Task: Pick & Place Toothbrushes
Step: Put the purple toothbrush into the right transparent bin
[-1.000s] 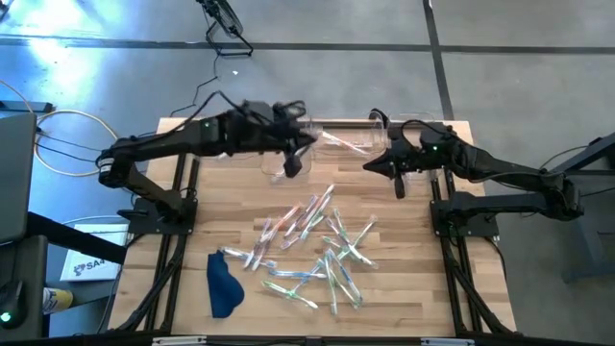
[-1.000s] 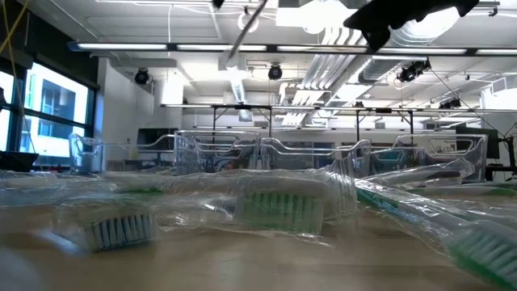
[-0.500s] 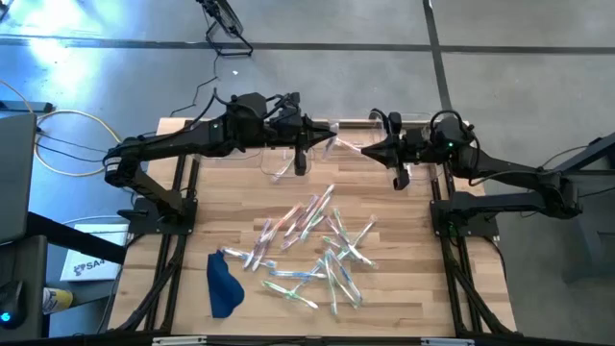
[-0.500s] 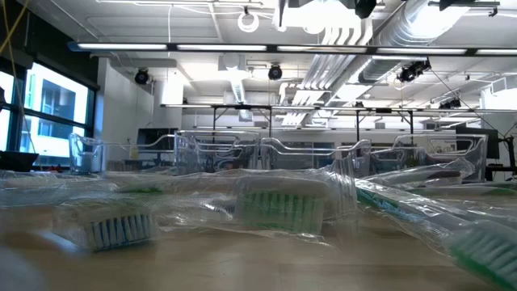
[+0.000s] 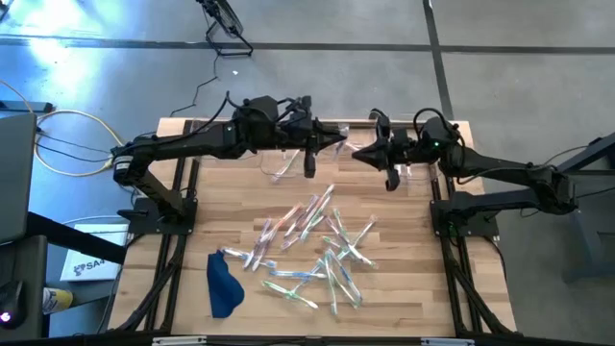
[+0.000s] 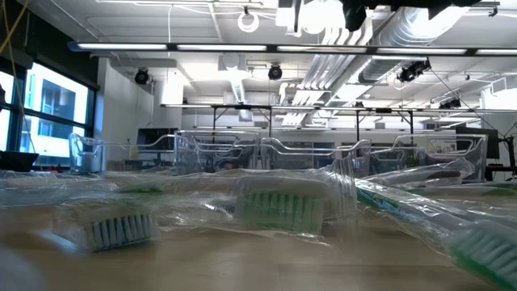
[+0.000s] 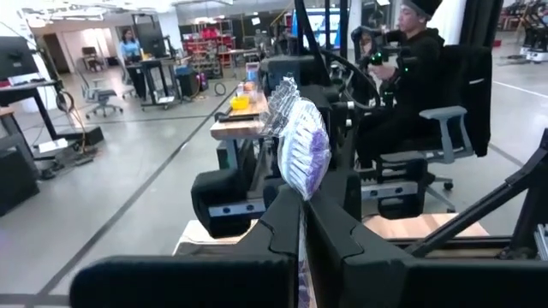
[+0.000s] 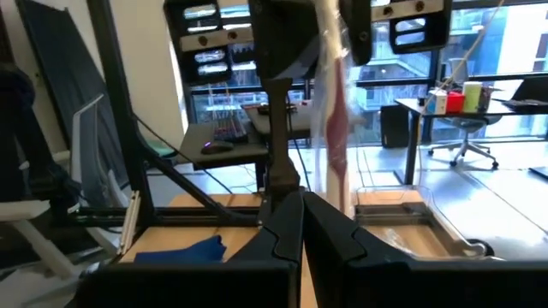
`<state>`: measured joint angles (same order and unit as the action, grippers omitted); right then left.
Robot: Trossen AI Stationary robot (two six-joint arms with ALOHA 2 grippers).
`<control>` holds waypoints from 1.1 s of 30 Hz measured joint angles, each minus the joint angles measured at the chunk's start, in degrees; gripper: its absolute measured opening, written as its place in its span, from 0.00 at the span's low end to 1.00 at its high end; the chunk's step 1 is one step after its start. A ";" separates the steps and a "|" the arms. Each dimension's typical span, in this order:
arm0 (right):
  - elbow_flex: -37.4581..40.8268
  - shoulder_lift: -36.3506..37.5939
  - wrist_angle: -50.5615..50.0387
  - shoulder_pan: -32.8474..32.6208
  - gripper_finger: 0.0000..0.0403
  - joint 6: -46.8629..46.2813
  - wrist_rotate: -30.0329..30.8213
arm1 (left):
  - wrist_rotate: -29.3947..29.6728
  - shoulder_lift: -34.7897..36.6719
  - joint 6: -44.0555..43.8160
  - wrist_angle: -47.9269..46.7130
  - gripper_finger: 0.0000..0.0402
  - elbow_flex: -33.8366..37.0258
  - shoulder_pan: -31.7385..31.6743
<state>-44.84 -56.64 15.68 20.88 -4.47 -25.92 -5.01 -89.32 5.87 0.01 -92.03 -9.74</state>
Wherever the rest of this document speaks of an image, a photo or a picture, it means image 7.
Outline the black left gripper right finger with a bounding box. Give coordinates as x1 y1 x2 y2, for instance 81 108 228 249
304 190 548 308

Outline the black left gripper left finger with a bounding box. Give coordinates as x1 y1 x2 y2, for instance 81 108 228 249
69 184 303 308

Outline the purple toothbrush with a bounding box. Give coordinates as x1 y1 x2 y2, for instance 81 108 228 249
259 73 334 308

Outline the black stand foot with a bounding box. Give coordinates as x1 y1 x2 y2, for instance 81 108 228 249
359 156 429 220
189 168 269 240

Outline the silver aluminium extrusion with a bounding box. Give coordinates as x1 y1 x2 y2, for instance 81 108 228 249
533 222 548 263

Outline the wooden workbench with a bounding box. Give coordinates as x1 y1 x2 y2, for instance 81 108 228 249
208 89 277 170

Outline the grey office chair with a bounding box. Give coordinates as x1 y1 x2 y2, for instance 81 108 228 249
76 67 126 120
376 104 477 215

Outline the yellow container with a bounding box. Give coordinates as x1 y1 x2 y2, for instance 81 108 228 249
229 94 251 111

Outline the black computer tower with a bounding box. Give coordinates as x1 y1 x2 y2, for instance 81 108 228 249
0 147 42 217

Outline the black jacket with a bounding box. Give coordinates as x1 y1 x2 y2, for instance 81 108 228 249
438 42 494 158

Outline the black standing desk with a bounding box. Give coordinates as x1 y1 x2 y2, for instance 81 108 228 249
0 78 106 149
126 56 183 110

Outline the person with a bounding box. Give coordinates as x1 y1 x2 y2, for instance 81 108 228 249
353 0 449 172
117 27 149 100

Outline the shelf with red bins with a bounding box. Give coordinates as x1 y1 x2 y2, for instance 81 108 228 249
182 26 237 80

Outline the monitor with blue screen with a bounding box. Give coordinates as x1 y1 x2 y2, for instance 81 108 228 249
290 7 343 51

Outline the black monitor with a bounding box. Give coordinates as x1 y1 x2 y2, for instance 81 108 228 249
0 35 40 82

